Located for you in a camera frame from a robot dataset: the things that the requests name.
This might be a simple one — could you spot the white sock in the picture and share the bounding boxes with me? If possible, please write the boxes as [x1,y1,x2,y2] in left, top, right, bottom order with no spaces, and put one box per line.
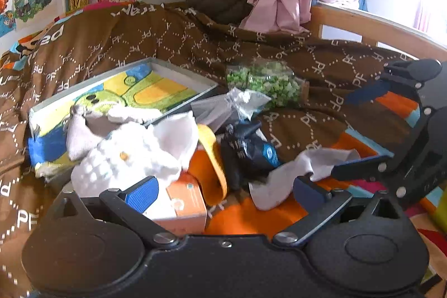
[249,148,360,211]

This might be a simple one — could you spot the grey box with painted inside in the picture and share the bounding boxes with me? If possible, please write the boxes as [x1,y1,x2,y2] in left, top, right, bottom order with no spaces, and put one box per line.
[28,57,219,173]

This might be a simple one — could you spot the pale grey sock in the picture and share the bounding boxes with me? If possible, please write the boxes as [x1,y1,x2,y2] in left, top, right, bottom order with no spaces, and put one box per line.
[66,104,163,161]

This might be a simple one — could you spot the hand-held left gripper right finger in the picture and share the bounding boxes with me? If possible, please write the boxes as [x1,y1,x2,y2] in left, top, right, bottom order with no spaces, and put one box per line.
[272,176,403,248]

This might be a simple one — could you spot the blue orange wall poster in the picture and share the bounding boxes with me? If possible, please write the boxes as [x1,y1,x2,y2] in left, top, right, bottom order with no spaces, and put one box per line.
[0,0,17,38]

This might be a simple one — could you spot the brown printed blanket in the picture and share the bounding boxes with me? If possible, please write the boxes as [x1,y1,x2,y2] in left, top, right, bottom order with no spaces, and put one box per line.
[0,1,447,298]

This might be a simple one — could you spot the clear plastic bag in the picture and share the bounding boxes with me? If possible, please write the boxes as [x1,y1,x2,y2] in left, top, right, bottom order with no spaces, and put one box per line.
[190,89,273,133]

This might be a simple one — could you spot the jar of green beads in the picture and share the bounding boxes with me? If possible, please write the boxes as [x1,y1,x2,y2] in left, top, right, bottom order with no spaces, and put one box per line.
[225,61,310,108]

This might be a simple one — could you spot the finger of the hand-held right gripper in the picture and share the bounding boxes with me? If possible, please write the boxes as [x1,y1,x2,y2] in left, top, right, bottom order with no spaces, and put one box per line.
[345,59,444,114]
[330,154,399,182]

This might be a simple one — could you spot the orange and white carton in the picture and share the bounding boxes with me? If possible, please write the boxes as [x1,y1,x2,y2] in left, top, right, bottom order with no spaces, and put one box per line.
[143,172,208,236]

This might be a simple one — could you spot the yellow green object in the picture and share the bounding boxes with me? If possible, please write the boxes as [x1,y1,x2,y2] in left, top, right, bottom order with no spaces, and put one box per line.
[433,189,447,240]

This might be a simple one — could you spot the magenta cloth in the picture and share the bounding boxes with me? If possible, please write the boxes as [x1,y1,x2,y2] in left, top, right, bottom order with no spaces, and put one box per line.
[82,1,121,9]

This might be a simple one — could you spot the orange band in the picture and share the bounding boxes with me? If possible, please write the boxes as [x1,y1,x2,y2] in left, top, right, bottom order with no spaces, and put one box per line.
[190,123,229,206]

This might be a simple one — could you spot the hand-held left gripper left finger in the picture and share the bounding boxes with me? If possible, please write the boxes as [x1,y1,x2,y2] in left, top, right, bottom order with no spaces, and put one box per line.
[52,176,180,248]

